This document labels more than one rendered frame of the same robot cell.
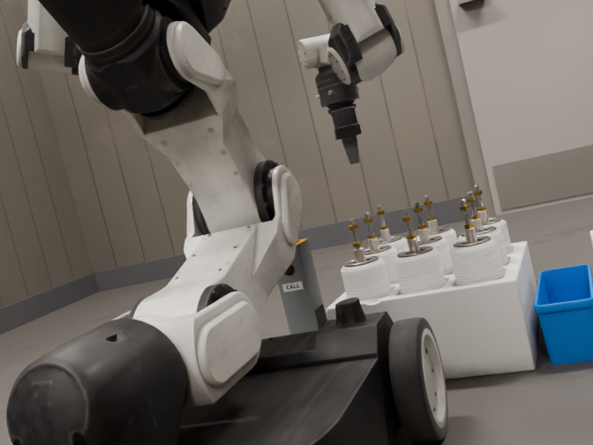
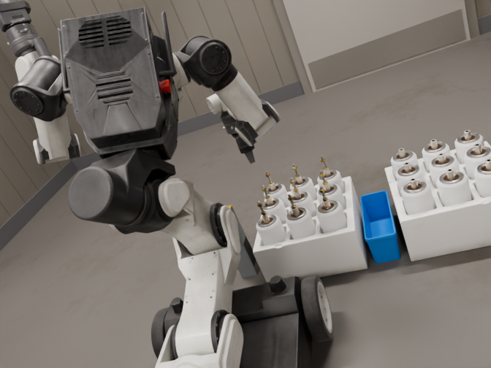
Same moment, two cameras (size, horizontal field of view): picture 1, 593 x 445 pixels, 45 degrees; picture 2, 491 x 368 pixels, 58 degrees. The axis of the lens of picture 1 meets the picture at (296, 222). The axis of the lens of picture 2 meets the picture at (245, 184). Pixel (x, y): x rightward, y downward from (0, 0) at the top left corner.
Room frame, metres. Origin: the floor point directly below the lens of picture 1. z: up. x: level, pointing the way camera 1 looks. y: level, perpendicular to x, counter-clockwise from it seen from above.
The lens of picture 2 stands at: (0.08, -0.06, 1.10)
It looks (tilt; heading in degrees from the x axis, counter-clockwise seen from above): 25 degrees down; 358
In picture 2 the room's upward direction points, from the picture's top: 24 degrees counter-clockwise
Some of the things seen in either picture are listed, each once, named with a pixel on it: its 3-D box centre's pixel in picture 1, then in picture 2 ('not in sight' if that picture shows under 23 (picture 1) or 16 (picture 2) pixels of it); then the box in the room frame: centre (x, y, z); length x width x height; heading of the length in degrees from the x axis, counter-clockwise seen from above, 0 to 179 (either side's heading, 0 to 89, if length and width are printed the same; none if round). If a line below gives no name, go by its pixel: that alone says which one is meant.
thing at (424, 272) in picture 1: (424, 294); (304, 233); (1.48, -0.22, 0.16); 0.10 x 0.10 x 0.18
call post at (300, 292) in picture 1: (304, 311); (237, 242); (1.63, 0.03, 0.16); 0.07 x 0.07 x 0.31; 68
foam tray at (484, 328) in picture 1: (441, 311); (310, 229); (1.59, -0.27, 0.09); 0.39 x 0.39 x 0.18; 68
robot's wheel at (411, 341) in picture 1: (419, 379); (317, 308); (1.16, -0.14, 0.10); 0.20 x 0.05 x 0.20; 160
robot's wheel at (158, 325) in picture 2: not in sight; (172, 336); (1.34, 0.36, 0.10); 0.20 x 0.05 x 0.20; 160
